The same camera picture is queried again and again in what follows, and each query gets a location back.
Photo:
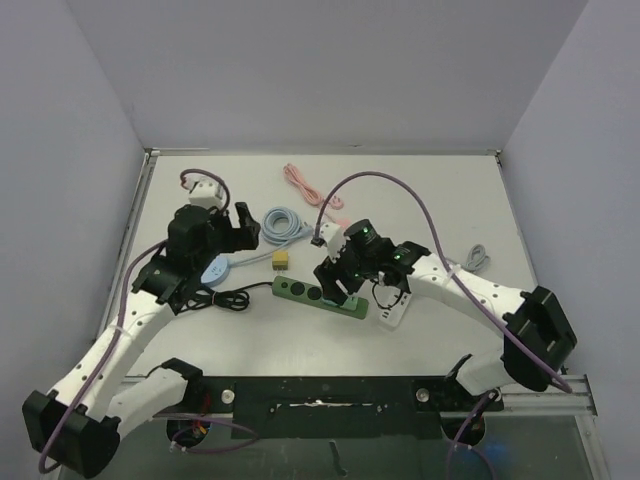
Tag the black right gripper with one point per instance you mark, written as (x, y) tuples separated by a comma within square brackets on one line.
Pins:
[(336, 273)]

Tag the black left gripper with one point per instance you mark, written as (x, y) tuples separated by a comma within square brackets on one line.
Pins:
[(244, 238)]

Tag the green power strip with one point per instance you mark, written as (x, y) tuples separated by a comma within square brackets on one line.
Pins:
[(311, 295)]

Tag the white power strip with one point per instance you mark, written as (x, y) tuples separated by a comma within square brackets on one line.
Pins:
[(394, 307)]

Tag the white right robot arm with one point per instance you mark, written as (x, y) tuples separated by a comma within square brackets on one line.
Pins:
[(537, 337)]

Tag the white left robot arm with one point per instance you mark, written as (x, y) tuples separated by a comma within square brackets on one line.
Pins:
[(79, 423)]

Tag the round blue power socket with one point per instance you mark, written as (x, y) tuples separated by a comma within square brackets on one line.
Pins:
[(216, 272)]

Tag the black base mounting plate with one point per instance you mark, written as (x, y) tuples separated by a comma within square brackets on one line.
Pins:
[(335, 407)]

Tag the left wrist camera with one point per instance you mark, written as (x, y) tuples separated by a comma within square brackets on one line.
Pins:
[(203, 190)]

